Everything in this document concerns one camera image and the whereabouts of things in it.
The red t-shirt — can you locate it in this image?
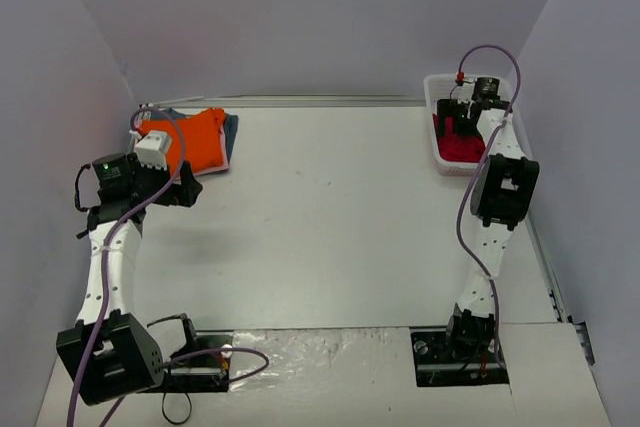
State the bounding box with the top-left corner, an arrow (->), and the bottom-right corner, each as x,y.
436,118 -> 486,163

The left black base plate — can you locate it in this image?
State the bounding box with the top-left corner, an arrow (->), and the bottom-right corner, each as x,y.
144,331 -> 233,394

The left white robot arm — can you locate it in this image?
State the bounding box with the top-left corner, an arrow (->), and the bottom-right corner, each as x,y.
56,153 -> 202,405

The white foam front board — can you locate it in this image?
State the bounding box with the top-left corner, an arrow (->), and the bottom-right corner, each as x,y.
34,321 -> 614,427

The orange folded t-shirt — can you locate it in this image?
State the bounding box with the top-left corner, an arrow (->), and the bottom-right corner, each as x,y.
138,108 -> 225,175

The pink folded t-shirt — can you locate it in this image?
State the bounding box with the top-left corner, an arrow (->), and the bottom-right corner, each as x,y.
193,127 -> 230,176

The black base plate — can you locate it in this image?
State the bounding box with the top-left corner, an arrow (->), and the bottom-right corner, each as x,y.
410,327 -> 509,388
144,331 -> 233,394

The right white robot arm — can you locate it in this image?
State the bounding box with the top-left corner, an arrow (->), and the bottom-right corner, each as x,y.
436,72 -> 540,364

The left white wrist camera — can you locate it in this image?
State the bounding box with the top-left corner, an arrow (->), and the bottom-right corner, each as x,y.
133,130 -> 172,170

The blue-grey folded t-shirt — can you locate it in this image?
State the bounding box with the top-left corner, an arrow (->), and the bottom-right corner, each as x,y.
162,108 -> 239,160

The white plastic basket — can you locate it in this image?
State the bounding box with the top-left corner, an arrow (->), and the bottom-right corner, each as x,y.
423,74 -> 531,177

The black thin cable loop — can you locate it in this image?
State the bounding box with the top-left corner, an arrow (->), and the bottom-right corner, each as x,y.
160,381 -> 193,425

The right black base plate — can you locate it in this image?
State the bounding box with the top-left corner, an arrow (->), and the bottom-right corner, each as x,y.
410,327 -> 509,388

